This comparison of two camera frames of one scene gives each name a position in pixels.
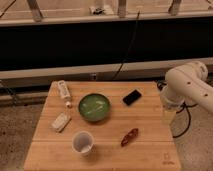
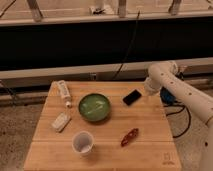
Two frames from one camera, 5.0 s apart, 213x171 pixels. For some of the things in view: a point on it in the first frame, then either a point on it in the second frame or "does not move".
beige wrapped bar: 60,122 does not move
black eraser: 132,97 does not move
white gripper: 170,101 -> 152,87
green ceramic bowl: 94,107 does not move
